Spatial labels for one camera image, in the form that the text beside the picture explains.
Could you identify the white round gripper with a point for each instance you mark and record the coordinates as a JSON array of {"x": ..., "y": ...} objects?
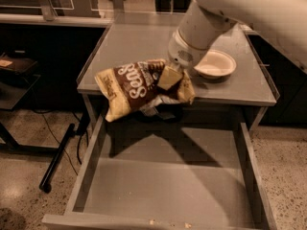
[{"x": 181, "y": 54}]

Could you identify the brown sea salt chip bag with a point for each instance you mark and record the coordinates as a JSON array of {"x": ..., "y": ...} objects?
[{"x": 133, "y": 87}]

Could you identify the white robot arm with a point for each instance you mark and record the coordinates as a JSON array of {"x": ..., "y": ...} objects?
[{"x": 281, "y": 23}]

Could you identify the grey metal counter cabinet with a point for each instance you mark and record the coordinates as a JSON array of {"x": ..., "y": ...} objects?
[{"x": 137, "y": 36}]

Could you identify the grey open drawer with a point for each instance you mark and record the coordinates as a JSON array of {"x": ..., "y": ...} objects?
[{"x": 196, "y": 174}]

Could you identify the black pouch with white label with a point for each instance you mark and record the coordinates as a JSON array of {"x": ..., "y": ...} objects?
[{"x": 163, "y": 112}]

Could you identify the white paper bowl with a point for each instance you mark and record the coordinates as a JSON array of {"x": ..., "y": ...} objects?
[{"x": 216, "y": 64}]

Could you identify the dark box on side table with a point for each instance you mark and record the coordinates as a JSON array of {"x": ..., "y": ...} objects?
[{"x": 15, "y": 65}]

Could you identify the black side table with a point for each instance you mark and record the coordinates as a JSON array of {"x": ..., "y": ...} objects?
[{"x": 11, "y": 98}]

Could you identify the black floor bar with wheel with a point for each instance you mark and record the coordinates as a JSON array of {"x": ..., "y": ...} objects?
[{"x": 45, "y": 183}]

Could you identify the white horizontal rail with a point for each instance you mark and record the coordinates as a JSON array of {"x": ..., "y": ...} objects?
[{"x": 68, "y": 21}]

